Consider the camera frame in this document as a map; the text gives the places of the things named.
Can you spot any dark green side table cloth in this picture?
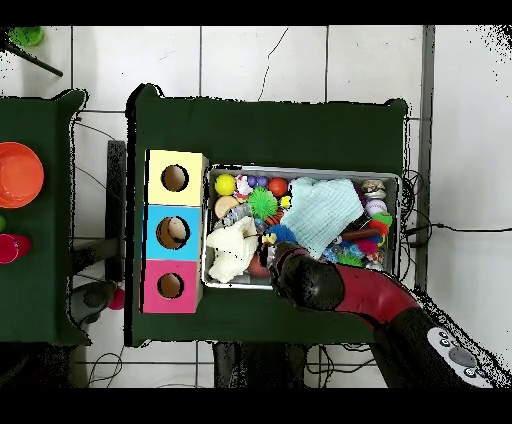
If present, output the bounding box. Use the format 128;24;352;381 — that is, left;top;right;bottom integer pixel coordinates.
0;89;91;347

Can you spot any green plastic cup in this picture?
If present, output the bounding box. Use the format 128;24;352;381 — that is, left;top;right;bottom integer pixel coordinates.
8;26;45;48

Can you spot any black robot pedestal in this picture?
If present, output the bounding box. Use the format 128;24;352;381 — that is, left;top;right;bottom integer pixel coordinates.
211;341;309;388

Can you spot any wooden box with three holes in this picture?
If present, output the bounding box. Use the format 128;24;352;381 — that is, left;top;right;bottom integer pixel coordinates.
140;149;210;314

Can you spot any cream waffle cloth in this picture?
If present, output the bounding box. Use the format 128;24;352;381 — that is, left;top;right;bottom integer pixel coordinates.
205;215;261;284

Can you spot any pink plastic cup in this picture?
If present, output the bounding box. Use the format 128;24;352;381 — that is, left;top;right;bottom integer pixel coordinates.
0;233;33;265

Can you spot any tan round disc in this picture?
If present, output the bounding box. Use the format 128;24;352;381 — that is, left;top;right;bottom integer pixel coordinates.
213;194;241;219

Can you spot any white toy baseball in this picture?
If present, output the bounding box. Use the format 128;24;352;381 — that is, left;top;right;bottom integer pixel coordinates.
364;198;388;217

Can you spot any shallow mesh bin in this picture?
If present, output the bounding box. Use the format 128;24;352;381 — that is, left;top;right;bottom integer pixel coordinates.
200;163;402;296

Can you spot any red-orange ball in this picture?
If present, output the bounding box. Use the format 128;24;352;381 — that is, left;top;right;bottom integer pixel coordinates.
267;176;290;198

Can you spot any yellow ball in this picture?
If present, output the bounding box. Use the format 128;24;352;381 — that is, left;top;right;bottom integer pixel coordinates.
214;173;238;198

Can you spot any black cable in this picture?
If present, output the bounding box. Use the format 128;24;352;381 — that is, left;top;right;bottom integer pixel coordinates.
401;221;512;249

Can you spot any mint waffle cloth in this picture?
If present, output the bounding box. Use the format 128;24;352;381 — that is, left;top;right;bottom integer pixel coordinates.
279;176;365;260

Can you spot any blue spiky ball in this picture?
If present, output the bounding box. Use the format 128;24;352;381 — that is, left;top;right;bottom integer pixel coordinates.
265;223;299;246

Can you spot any orange plastic bowl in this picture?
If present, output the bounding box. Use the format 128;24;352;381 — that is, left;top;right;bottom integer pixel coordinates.
0;141;45;210

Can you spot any green spiky creature with eyes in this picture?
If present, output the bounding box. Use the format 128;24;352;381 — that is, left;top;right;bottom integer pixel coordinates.
246;185;280;222

